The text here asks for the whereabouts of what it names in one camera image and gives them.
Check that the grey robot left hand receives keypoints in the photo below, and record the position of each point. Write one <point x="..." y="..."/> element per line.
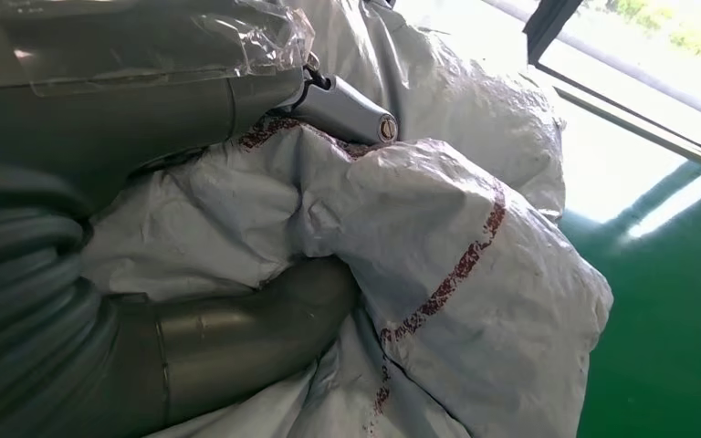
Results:
<point x="115" y="121"/>

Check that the grey parcel bag red print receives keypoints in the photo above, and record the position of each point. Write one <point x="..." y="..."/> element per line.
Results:
<point x="447" y="242"/>

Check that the dark window frame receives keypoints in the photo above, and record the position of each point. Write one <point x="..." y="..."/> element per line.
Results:
<point x="544" y="30"/>

